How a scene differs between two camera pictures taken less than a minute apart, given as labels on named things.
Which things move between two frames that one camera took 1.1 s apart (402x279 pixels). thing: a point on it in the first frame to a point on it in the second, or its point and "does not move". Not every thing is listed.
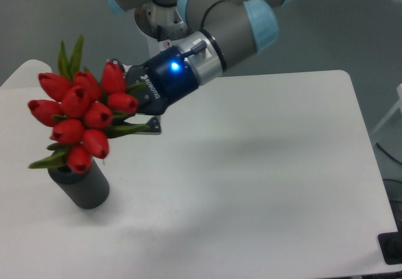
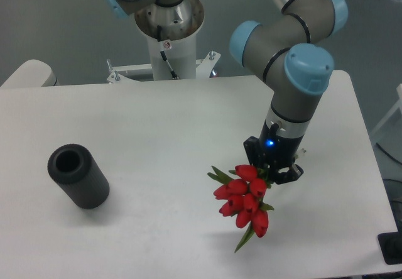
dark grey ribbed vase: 88,190 does not move
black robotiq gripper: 169,77 to 276,152
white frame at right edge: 397,105 does not move
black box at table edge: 391,244 does not move
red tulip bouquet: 85,110 to 245,188
